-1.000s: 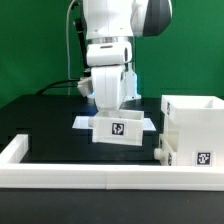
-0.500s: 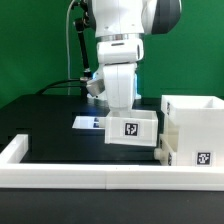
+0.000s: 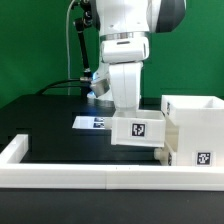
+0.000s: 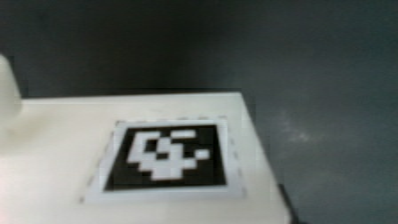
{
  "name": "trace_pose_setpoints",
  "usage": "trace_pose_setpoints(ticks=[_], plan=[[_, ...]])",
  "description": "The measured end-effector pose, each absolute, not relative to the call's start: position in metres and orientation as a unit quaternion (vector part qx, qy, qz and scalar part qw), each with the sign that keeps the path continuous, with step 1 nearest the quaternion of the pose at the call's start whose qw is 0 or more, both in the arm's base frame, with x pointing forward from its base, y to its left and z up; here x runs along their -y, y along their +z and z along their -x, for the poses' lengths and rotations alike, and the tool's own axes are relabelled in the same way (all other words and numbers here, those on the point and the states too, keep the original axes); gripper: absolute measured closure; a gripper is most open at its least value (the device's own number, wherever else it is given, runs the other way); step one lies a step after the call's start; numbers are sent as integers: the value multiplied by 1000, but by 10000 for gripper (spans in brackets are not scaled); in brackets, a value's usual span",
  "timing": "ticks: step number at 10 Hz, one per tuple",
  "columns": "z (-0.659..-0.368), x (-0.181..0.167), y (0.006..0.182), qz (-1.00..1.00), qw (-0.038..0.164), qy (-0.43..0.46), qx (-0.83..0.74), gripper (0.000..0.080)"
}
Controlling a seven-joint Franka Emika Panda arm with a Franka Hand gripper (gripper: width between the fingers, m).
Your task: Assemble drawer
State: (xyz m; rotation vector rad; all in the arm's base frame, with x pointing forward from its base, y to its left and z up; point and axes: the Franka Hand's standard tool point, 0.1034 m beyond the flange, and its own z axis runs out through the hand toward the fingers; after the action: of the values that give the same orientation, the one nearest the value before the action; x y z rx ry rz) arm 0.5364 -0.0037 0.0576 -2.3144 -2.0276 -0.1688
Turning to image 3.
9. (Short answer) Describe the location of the white cable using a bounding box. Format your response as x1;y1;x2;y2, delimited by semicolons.
65;0;76;96

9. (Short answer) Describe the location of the paper sheet with markers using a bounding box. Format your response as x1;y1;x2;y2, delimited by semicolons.
72;116;111;130

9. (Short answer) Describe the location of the white U-shaped fence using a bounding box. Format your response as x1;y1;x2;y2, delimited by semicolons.
0;134;224;191

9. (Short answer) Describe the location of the black cable at base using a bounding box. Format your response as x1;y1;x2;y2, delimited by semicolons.
35;77;94;96

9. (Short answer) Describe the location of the white front drawer box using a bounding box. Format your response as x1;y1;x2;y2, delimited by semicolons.
154;142;176;166

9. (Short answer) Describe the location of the white drawer cabinet frame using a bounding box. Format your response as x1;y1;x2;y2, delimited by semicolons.
161;95;224;167

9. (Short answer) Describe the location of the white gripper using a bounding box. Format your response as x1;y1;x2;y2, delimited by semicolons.
91;37;149;112

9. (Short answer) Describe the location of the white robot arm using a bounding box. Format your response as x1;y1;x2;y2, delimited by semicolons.
90;0;186;111

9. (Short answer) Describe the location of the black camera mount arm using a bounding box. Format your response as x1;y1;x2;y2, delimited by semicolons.
74;0;93;78

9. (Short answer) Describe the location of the white drawer box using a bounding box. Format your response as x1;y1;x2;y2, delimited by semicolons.
154;142;176;166
104;110;166;147

